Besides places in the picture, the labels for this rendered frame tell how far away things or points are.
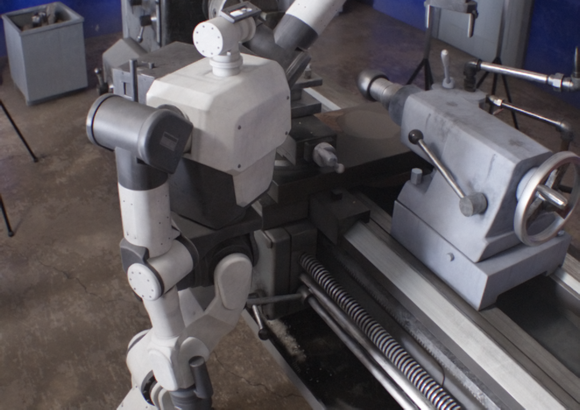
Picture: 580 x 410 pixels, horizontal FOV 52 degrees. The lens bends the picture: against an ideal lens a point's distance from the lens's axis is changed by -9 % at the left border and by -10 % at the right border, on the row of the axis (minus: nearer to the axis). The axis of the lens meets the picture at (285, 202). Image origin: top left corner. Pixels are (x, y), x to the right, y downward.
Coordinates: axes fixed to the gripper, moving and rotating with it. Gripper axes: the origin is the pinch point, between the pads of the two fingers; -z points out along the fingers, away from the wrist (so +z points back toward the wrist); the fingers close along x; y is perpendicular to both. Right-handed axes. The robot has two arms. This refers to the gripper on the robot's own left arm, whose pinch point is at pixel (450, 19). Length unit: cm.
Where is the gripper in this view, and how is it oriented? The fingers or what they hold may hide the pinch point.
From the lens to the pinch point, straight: 154.9
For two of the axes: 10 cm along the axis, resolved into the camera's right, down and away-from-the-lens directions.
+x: 8.7, 2.9, -4.1
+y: 5.0, -4.6, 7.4
